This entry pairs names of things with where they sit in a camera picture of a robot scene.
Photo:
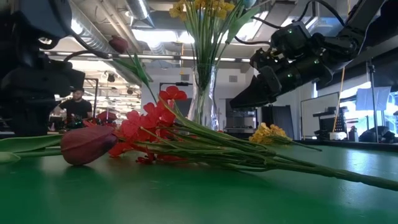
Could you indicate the dark metal cabinet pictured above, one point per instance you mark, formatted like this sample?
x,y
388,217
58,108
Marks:
x,y
241,121

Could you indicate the grey wall vent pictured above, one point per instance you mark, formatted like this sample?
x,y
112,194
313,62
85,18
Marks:
x,y
233,78

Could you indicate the yellow daffodil bunch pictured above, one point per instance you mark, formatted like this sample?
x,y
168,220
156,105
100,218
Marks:
x,y
202,37

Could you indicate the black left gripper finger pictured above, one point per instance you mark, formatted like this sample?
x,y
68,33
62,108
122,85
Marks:
x,y
31,121

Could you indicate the green flower stems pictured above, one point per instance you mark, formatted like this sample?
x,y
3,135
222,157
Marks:
x,y
239,25

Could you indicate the red background machine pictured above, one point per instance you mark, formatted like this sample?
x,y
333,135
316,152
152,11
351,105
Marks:
x,y
107,116

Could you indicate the black equipment rack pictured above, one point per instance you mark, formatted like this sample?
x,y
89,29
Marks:
x,y
326,123

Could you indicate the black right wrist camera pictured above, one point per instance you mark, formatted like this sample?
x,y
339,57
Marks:
x,y
290,39

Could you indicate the black light stand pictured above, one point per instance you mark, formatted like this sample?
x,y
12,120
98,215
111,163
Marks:
x,y
375,124

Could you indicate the white diffuser panel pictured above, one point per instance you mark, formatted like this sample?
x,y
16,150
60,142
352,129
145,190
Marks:
x,y
373,98

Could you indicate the black curtain panel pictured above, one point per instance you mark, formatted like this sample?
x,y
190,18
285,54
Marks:
x,y
280,123

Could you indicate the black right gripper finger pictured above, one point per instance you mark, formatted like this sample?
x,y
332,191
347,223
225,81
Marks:
x,y
253,90
248,103

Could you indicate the orange-yellow flower bunch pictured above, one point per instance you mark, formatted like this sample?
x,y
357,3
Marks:
x,y
267,132

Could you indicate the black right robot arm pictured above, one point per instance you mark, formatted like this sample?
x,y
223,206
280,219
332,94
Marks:
x,y
373,25

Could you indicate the red poppy flower bunch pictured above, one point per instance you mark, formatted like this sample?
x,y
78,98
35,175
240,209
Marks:
x,y
133,127

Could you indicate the person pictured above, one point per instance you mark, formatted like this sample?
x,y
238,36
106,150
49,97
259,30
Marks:
x,y
76,109

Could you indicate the black table edge frame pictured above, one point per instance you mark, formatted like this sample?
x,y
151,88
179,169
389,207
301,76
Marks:
x,y
342,144

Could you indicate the small white box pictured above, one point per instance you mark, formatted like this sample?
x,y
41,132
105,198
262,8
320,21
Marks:
x,y
337,136

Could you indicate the small silver ceiling duct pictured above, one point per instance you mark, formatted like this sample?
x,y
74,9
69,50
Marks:
x,y
138,9

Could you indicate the black bag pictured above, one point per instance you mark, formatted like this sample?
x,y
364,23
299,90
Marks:
x,y
376,135

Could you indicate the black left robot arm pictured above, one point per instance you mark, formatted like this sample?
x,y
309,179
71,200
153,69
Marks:
x,y
31,18

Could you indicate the clear glass vase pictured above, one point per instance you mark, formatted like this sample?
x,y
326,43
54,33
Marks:
x,y
203,102

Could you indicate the dark bottle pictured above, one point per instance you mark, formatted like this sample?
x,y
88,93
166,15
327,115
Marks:
x,y
353,135

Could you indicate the white board panel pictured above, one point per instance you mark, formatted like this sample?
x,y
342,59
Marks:
x,y
311,115

